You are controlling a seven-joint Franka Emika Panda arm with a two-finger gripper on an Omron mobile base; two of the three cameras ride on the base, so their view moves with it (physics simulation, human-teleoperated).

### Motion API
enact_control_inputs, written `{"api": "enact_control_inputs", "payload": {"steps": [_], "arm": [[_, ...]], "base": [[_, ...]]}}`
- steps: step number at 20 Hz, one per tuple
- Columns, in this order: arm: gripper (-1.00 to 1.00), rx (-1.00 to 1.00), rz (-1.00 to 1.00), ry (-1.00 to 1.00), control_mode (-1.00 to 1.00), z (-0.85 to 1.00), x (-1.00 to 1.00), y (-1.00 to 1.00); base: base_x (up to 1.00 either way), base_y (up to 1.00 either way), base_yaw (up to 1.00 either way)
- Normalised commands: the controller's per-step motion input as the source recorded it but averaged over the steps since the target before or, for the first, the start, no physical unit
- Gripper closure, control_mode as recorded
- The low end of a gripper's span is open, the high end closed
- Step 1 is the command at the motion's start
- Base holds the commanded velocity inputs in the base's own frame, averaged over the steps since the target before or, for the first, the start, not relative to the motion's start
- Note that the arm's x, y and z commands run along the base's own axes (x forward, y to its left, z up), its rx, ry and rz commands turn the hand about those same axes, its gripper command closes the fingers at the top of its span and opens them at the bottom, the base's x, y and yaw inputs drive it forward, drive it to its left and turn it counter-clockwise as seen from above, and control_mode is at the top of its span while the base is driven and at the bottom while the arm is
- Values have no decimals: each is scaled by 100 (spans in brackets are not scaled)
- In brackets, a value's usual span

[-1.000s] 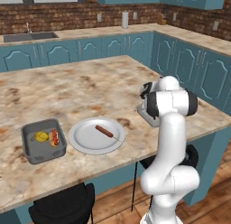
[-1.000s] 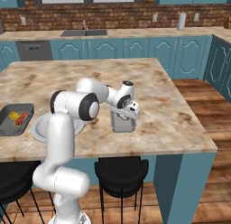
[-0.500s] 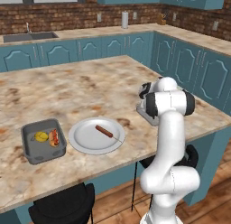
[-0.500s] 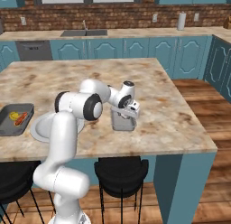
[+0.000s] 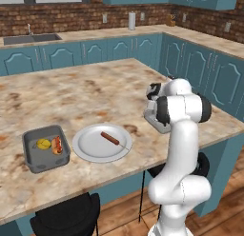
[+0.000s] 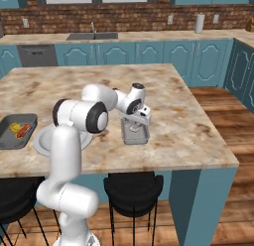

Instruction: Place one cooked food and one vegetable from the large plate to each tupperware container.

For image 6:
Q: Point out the yellow food piece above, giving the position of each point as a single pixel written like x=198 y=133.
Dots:
x=15 y=126

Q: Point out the orange sausage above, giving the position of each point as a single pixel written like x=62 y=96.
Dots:
x=23 y=131

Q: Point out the white paper towel roll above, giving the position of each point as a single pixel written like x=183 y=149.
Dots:
x=199 y=23

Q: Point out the dark teal side cupboard run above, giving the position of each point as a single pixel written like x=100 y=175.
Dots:
x=241 y=71

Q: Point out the silver tap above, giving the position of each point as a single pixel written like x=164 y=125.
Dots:
x=93 y=26

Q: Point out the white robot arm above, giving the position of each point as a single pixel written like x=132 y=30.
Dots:
x=66 y=147

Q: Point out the grey dishwasher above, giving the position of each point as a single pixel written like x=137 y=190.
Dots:
x=37 y=55

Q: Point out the long teal base cupboard run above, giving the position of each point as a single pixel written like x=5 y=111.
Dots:
x=149 y=56

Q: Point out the dark grey tupperware container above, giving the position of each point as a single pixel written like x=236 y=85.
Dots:
x=10 y=139

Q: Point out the large grey plate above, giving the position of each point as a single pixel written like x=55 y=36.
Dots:
x=41 y=142

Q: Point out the white wall socket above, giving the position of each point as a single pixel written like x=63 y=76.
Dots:
x=216 y=19
x=25 y=23
x=170 y=20

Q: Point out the brown wooden block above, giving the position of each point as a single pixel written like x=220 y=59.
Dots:
x=250 y=25

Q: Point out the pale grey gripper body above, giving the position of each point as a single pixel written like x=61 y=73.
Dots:
x=137 y=119

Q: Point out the teal kitchen island base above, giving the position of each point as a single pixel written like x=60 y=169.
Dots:
x=201 y=207

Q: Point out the black bar stool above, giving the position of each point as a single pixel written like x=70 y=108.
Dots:
x=16 y=198
x=134 y=193

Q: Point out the grey sink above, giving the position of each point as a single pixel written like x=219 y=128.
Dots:
x=81 y=36

